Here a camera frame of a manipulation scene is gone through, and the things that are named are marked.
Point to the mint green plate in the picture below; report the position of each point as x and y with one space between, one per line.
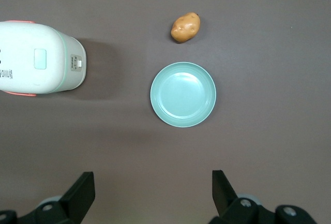
183 94

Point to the brown potato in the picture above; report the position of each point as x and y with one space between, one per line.
184 28

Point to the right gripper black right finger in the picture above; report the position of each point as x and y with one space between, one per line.
225 198

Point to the brown table mat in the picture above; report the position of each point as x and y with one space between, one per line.
258 143

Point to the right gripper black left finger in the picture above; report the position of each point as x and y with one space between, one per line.
77 195

